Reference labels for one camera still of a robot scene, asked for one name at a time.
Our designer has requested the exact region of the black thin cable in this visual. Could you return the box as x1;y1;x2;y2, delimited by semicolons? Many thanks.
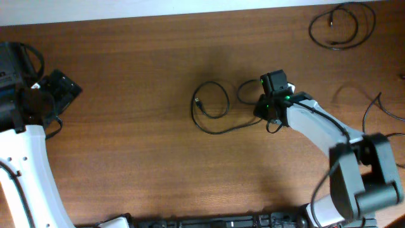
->
308;2;377;51

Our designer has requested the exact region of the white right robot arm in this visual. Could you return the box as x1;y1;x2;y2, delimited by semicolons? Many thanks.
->
254;70;404;227

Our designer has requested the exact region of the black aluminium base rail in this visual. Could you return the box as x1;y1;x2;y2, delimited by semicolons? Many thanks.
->
94;207;377;228

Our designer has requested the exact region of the black HDMI cable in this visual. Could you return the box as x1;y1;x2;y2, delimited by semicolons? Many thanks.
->
362;73;405;168

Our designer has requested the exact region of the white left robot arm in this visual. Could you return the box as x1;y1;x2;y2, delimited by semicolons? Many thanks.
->
1;42;82;227

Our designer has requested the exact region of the black USB cable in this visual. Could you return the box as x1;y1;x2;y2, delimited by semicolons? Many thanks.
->
190;79;270;136

